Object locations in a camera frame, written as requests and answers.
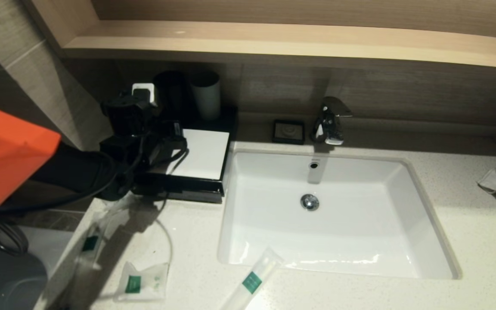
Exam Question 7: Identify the black plastic cup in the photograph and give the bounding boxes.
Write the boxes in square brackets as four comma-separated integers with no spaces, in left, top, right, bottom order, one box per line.
[153,71,187,121]

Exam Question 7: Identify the black glossy box drawer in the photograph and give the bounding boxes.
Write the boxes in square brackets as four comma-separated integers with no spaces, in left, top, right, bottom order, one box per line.
[134,181,225,204]

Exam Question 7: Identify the black tray with white liner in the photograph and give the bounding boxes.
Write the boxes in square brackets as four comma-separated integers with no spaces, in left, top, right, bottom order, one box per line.
[130,105,239,194]

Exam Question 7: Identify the grey plastic cup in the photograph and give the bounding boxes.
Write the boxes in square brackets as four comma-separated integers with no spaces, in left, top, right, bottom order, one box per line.
[191,71,223,121]

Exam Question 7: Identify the black square soap dish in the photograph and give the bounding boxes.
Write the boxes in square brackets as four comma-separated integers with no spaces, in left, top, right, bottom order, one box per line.
[273,121,305,146]

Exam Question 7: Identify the long clear toothbrush packet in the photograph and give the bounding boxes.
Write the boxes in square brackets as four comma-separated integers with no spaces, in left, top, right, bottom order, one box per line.
[61,211,111,310]

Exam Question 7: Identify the flat sachet with green label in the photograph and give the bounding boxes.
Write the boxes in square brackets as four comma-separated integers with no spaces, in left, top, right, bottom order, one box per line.
[116,262,170,301]

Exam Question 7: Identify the chrome sink drain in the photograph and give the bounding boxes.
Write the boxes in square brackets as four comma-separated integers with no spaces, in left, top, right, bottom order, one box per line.
[300,194,320,211]

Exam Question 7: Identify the clear tube packet green label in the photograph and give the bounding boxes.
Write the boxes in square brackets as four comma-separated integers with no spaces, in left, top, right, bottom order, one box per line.
[218,246,284,310]

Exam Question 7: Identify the chrome sink faucet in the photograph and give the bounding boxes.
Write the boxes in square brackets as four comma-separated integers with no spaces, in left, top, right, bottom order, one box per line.
[310,97,353,146]

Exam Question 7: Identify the white ceramic sink basin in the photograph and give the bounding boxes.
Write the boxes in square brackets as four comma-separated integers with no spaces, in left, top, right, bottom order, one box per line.
[218,149,462,279]

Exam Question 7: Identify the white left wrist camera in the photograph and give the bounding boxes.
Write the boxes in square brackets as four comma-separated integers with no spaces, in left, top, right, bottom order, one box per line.
[132,83,159,107]

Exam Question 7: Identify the light wooden wall shelf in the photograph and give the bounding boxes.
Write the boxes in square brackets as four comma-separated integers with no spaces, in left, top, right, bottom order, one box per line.
[24,0,496,71]

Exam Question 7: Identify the black coiled cable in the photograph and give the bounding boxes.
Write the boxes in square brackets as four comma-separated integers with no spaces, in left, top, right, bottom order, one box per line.
[0,217,30,257]

